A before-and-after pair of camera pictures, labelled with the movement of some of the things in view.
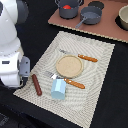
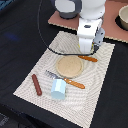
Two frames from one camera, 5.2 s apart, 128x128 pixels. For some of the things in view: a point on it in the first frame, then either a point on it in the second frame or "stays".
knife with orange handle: x=80 y=56 stays
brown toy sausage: x=37 y=85 stays
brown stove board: x=107 y=25 stays
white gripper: x=14 y=70 → x=90 y=34
